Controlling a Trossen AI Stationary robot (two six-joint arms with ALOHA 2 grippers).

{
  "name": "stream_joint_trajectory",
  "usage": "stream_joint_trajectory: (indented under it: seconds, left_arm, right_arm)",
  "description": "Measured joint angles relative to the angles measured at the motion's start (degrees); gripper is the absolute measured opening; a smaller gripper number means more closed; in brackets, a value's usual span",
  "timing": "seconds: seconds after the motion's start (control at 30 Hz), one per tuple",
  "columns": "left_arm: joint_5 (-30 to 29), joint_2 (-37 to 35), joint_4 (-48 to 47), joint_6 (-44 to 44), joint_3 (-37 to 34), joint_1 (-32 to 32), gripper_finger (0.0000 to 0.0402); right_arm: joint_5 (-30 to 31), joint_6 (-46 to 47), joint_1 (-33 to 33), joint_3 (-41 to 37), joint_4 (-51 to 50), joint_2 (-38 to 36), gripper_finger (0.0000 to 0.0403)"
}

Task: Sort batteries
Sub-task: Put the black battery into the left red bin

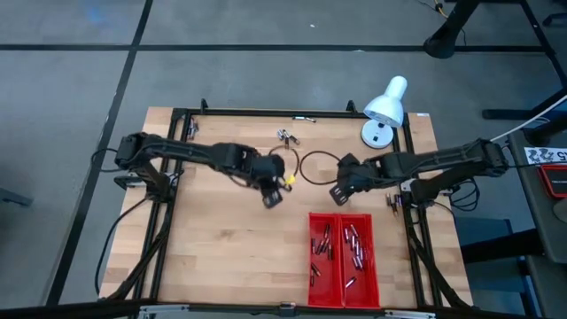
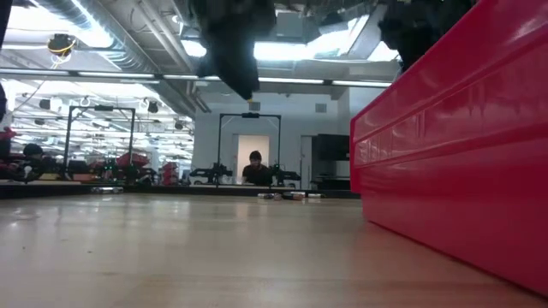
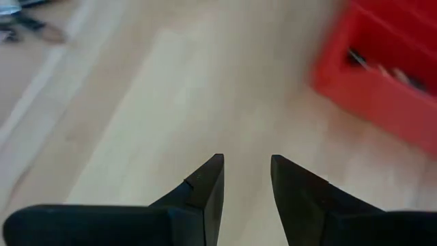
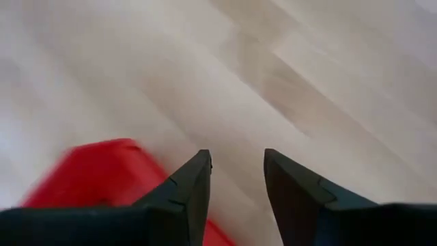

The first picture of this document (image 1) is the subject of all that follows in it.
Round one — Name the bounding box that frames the paper with black marks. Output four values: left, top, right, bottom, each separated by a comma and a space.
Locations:
524, 146, 567, 165

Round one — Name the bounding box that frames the red framed device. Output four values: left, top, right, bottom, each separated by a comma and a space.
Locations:
538, 163, 567, 199

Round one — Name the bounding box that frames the black table foot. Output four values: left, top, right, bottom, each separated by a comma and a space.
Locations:
481, 86, 567, 121

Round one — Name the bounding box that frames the white desk lamp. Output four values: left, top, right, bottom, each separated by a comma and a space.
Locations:
361, 74, 409, 151

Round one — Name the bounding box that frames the black metal table frame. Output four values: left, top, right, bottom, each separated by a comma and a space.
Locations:
99, 97, 475, 319

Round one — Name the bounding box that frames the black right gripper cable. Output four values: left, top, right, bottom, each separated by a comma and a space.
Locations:
299, 150, 343, 186

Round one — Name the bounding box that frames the yellow cable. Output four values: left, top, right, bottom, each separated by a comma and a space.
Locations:
418, 0, 448, 19

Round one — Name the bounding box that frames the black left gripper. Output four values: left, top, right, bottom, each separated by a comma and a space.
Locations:
241, 149, 287, 209

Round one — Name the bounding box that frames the grey round object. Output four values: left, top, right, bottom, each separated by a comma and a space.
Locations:
553, 198, 567, 225

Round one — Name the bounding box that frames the white cable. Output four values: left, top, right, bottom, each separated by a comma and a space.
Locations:
495, 95, 567, 141

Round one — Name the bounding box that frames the grey furniture foot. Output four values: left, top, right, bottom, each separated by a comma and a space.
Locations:
0, 188, 35, 207

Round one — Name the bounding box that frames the red plastic bin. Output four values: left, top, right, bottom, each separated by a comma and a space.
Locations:
307, 212, 346, 310
341, 214, 382, 310

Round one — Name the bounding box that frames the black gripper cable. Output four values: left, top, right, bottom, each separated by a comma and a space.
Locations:
299, 150, 343, 186
267, 144, 301, 181

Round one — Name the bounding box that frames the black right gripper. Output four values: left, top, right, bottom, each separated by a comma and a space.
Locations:
330, 159, 387, 206

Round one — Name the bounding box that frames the black power cable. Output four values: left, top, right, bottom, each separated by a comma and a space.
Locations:
94, 197, 150, 297

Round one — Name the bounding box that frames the black desk leg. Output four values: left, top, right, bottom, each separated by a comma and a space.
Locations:
423, 0, 482, 60

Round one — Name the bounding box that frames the grey side table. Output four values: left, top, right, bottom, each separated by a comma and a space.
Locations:
507, 128, 567, 319

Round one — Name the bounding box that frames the silver metal bracket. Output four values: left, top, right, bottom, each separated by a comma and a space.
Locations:
139, 304, 190, 319
384, 309, 438, 319

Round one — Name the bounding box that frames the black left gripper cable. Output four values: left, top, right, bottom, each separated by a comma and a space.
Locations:
267, 144, 301, 181

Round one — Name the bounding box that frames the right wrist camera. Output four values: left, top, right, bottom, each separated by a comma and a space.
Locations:
338, 152, 360, 172

